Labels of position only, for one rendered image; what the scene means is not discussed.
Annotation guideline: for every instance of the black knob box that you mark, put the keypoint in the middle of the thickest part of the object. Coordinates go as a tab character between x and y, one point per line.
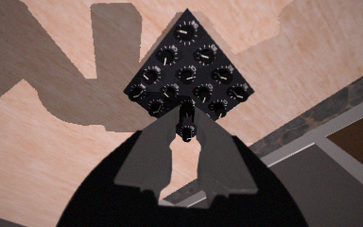
183	70

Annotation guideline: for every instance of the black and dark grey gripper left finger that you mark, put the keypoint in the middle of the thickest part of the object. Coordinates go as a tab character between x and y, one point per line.
143	161

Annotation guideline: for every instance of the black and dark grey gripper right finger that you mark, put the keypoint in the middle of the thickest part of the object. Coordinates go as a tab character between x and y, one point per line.
228	167

